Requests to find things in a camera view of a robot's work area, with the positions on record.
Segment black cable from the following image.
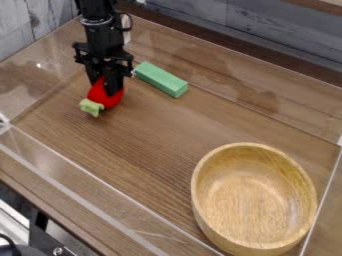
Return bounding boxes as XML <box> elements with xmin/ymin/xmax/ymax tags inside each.
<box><xmin>0</xmin><ymin>232</ymin><xmax>22</xmax><ymax>256</ymax></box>

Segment wooden bowl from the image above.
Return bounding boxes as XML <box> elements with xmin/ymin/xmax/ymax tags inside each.
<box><xmin>191</xmin><ymin>142</ymin><xmax>318</xmax><ymax>256</ymax></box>

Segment black metal table bracket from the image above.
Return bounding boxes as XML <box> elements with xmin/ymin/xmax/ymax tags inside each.
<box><xmin>28</xmin><ymin>210</ymin><xmax>78</xmax><ymax>256</ymax></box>

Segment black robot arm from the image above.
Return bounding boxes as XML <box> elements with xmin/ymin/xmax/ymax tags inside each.
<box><xmin>72</xmin><ymin>0</ymin><xmax>134</xmax><ymax>96</ymax></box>

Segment red plush strawberry toy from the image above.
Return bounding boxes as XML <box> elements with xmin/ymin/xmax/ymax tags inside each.
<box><xmin>79</xmin><ymin>77</ymin><xmax>125</xmax><ymax>117</ymax></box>

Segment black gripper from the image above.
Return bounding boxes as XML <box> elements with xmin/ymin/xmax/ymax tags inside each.
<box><xmin>72</xmin><ymin>16</ymin><xmax>134</xmax><ymax>96</ymax></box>

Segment green rectangular block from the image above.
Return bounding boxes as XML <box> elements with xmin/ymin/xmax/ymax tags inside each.
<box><xmin>134</xmin><ymin>61</ymin><xmax>189</xmax><ymax>98</ymax></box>

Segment clear acrylic tray wall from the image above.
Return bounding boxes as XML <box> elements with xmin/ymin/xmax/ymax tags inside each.
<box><xmin>0</xmin><ymin>19</ymin><xmax>342</xmax><ymax>256</ymax></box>

